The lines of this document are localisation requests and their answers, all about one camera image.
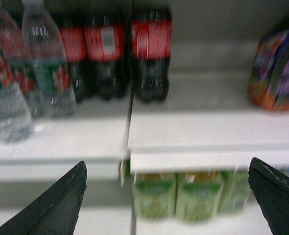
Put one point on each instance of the clear water bottle green label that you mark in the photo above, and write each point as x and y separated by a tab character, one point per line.
49	61
16	123
18	56

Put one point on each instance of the white shelf section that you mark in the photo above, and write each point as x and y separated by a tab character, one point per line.
206	122
95	134

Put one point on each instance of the white shelf right section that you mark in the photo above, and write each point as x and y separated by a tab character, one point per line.
206	122

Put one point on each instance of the white shelf left section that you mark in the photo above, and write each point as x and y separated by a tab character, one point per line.
95	134

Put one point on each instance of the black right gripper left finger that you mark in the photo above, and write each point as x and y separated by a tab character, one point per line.
55	211

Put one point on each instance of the cola bottle red label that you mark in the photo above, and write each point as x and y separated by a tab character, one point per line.
105	38
151	34
72	34

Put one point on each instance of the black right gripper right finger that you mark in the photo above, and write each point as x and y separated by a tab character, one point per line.
271	190

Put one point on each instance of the green drink carton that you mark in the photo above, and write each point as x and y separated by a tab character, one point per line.
154	195
198	195
235	193

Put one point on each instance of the purple orange snack box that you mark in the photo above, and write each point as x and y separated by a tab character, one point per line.
268	85

